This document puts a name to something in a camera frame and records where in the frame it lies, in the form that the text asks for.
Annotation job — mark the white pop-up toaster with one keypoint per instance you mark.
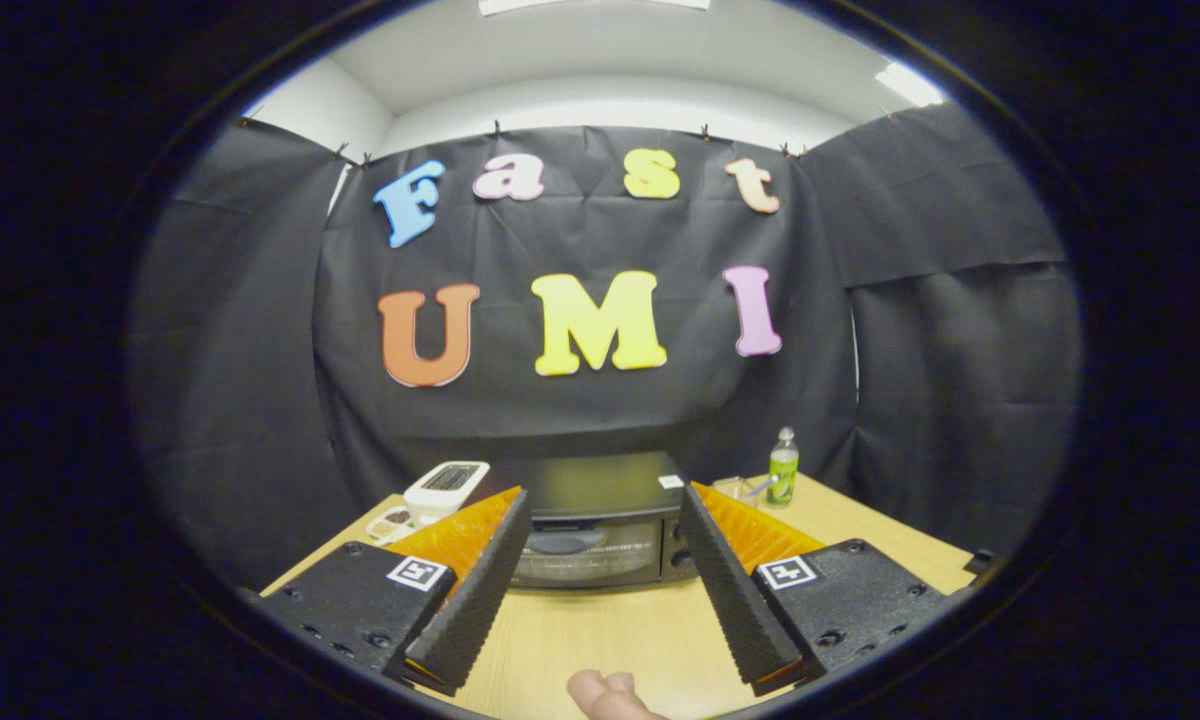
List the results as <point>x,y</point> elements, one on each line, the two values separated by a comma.
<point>445,482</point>

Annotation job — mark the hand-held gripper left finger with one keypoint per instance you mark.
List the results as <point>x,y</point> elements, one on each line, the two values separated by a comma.
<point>470,605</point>

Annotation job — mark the long ceiling light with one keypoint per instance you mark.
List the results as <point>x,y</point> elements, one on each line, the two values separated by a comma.
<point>590,5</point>

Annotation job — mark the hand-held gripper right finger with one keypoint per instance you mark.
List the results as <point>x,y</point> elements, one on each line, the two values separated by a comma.
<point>735,600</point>

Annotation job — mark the black toaster oven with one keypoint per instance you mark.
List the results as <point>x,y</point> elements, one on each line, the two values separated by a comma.
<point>600,500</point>

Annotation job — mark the small ceiling light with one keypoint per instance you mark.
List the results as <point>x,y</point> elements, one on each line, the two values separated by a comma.
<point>908,85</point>

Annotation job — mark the striped straw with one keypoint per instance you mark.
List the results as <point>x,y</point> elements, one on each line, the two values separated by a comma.
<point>760,487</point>

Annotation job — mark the small white snack plate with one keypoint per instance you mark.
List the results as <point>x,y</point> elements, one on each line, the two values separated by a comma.
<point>392,522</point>

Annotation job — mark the green label drink bottle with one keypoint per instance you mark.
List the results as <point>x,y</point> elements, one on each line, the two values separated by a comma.
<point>783,475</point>

